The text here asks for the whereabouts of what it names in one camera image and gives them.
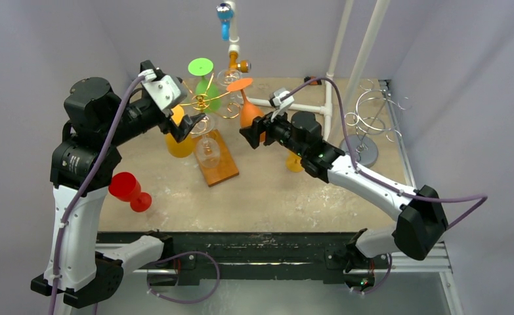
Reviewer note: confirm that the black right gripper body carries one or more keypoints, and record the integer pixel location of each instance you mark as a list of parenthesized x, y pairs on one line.
[(260, 132)]

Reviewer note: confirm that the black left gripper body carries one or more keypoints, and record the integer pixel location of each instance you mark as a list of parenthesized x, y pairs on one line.
[(136, 118)]

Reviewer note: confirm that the orange plastic goblet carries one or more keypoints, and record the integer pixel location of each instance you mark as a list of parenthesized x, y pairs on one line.
[(249, 111)]

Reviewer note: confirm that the yellow plastic goblet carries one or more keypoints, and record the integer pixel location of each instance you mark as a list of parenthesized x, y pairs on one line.
[(293, 162)]

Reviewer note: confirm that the clear wine glass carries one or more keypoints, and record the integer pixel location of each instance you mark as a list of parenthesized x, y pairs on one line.
[(227, 76), (206, 149)]

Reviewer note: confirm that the green plastic goblet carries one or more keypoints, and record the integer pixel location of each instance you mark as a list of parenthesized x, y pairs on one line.
[(206, 96)]

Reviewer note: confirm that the red plastic goblet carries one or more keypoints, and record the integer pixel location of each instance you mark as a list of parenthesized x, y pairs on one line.
[(125, 187)]

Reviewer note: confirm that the chrome spiral glass rack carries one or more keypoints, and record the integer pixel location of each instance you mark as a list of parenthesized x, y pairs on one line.
[(374, 119)]

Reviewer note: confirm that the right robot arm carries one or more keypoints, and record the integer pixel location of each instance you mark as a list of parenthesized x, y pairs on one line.
[(419, 222)]

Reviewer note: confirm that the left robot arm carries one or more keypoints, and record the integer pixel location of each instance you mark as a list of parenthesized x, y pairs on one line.
[(82, 167)]

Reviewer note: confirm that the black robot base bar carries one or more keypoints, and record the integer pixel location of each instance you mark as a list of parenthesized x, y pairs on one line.
[(320, 256)]

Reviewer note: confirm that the yellow faucet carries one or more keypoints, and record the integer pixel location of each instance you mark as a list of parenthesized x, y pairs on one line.
[(243, 66)]

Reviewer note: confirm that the blue faucet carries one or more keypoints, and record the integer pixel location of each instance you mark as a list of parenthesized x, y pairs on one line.
[(225, 14)]

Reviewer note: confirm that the white PVC pipe frame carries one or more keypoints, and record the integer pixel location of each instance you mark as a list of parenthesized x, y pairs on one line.
[(234, 45)]

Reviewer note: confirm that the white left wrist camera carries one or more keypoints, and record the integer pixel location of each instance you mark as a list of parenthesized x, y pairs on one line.
[(166, 92)]

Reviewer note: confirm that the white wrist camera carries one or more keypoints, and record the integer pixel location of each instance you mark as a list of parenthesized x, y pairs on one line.
[(166, 92), (280, 100)]

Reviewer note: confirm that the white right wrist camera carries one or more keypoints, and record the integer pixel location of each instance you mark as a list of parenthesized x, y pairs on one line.
[(280, 100)]

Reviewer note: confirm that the gold wire wine glass rack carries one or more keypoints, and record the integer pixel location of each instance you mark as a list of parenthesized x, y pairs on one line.
[(227, 168)]

